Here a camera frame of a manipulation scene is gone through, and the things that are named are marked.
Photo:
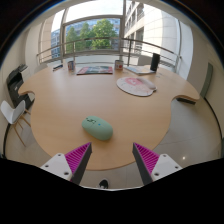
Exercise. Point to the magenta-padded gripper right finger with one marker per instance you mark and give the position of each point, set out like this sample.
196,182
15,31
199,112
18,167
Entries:
163,165

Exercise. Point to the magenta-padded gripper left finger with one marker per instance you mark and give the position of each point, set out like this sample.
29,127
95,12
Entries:
60,165

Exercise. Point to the mint green computer mouse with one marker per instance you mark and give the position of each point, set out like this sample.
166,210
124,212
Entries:
97,128

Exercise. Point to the round white pink mouse pad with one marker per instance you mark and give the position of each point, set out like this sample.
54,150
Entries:
135,86

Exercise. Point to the white chair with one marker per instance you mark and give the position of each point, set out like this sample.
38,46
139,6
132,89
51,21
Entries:
11,113

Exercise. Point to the black printer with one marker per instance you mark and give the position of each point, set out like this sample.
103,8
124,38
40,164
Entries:
16,87

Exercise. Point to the grey door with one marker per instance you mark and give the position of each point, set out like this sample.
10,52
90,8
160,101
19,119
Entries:
206,80

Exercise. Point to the red and dark magazine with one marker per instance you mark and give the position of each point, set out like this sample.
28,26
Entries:
95,70

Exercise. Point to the black cylinder speaker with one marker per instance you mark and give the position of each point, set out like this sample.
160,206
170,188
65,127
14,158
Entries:
155,62

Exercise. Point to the white mug with plant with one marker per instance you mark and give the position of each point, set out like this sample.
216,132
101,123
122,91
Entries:
119,65

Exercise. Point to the metal balcony railing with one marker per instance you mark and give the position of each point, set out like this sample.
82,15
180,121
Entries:
100,39

